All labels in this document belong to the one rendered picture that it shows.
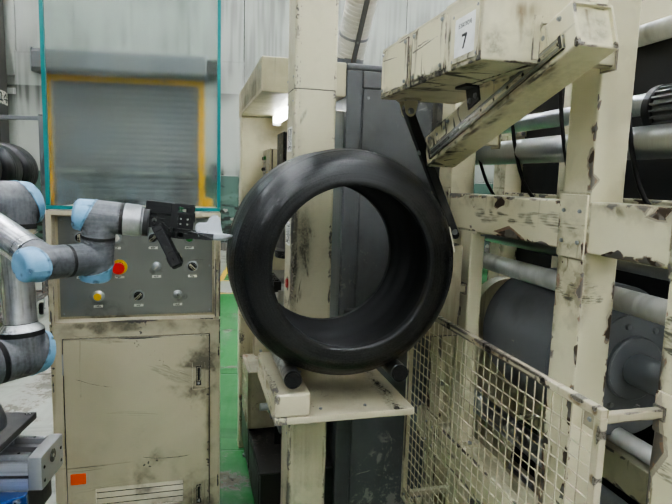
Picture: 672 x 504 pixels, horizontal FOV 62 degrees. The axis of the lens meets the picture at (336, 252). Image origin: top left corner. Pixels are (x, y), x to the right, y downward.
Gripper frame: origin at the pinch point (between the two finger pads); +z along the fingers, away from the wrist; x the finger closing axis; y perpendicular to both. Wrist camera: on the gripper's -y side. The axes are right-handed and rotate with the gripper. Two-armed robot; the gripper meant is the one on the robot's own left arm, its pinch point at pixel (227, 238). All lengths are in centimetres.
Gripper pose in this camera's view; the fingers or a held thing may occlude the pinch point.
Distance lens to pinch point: 140.2
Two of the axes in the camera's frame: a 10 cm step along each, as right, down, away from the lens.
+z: 9.6, 1.0, 2.6
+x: -2.5, -1.2, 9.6
